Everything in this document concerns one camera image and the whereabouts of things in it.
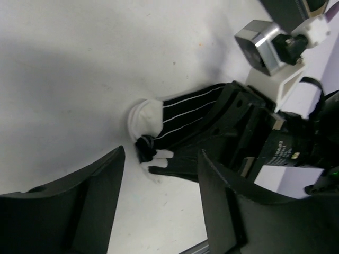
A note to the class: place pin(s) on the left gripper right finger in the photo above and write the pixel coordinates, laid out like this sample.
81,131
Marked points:
242,217

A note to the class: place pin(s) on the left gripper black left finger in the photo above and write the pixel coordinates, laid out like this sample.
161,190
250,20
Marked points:
73,214

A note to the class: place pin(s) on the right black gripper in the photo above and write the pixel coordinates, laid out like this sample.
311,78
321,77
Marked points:
244,133

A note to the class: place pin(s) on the black compartment box beige lining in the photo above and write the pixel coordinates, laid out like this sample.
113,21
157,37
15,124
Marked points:
289,14

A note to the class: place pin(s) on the striped sock with white toe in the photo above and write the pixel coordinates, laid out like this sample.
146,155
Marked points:
154,126

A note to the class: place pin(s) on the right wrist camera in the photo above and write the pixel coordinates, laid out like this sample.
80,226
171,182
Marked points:
268,48

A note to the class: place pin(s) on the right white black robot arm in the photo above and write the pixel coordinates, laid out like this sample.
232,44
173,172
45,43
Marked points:
288,180

